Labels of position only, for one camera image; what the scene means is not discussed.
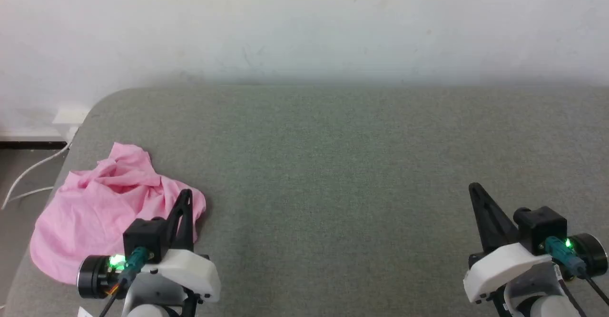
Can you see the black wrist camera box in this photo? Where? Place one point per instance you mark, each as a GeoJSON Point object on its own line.
{"type": "Point", "coordinates": [145, 238]}
{"type": "Point", "coordinates": [540, 226]}

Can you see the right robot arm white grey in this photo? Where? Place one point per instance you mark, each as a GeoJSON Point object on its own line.
{"type": "Point", "coordinates": [542, 302]}

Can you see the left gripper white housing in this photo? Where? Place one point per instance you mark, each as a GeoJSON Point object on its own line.
{"type": "Point", "coordinates": [190, 272]}

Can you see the pink t-shirt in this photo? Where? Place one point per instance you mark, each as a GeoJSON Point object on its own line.
{"type": "Point", "coordinates": [95, 212]}

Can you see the white wall socket box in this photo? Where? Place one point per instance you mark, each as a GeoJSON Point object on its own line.
{"type": "Point", "coordinates": [70, 117]}

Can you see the white paper label tag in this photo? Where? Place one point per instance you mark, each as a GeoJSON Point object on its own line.
{"type": "Point", "coordinates": [85, 312]}

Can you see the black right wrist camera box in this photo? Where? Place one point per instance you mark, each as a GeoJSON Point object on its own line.
{"type": "Point", "coordinates": [540, 226]}

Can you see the grey-green fabric sofa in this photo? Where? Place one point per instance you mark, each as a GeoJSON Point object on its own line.
{"type": "Point", "coordinates": [333, 188]}

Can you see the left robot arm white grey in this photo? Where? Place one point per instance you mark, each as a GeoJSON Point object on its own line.
{"type": "Point", "coordinates": [152, 310]}

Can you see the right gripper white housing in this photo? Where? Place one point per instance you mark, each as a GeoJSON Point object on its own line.
{"type": "Point", "coordinates": [504, 267]}

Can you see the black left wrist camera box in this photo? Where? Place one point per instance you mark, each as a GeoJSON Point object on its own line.
{"type": "Point", "coordinates": [145, 238]}

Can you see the dark baseboard strip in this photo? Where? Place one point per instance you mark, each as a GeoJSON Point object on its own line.
{"type": "Point", "coordinates": [33, 144]}

